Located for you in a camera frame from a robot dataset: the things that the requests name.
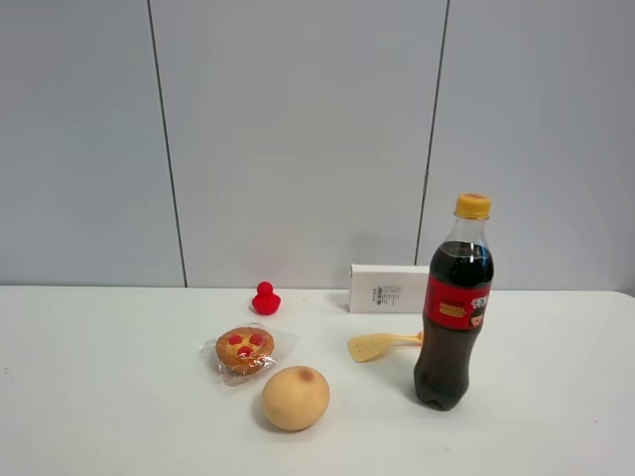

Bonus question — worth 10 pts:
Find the yellow spatula with orange handle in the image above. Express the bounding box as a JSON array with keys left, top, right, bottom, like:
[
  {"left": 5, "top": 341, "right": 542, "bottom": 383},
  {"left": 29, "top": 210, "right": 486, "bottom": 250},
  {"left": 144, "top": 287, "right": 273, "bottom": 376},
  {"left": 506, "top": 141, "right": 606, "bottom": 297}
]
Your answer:
[{"left": 347, "top": 331, "right": 424, "bottom": 363}]

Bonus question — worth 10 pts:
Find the cola bottle with yellow cap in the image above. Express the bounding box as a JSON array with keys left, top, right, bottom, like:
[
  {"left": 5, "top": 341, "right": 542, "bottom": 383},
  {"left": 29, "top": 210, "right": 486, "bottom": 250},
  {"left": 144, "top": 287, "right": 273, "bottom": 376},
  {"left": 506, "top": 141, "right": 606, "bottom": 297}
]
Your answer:
[{"left": 414, "top": 193, "right": 494, "bottom": 412}]

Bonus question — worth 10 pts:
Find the wrapped fruit tart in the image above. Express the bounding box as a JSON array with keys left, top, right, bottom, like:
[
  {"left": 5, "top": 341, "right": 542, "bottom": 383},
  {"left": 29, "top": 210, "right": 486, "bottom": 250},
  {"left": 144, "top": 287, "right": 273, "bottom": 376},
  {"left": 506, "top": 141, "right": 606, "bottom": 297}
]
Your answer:
[{"left": 199, "top": 322, "right": 300, "bottom": 387}]

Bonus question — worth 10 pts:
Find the peach coloured round fruit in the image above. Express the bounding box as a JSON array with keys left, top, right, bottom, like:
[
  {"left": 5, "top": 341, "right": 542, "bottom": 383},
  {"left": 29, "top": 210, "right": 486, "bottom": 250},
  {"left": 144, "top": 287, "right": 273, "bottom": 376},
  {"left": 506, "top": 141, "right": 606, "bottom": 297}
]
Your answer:
[{"left": 261, "top": 366, "right": 330, "bottom": 431}]

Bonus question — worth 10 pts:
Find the white cardboard box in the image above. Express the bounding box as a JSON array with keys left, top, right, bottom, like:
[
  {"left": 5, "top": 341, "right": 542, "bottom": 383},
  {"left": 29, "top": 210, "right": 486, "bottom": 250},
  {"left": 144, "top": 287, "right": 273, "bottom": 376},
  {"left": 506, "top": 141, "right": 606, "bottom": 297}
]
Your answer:
[{"left": 348, "top": 264, "right": 430, "bottom": 313}]

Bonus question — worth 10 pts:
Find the red rubber duck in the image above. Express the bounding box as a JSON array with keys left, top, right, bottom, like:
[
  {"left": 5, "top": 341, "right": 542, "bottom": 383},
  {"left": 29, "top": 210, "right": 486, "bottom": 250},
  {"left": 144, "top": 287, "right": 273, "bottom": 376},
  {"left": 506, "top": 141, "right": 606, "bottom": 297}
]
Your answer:
[{"left": 252, "top": 282, "right": 282, "bottom": 315}]

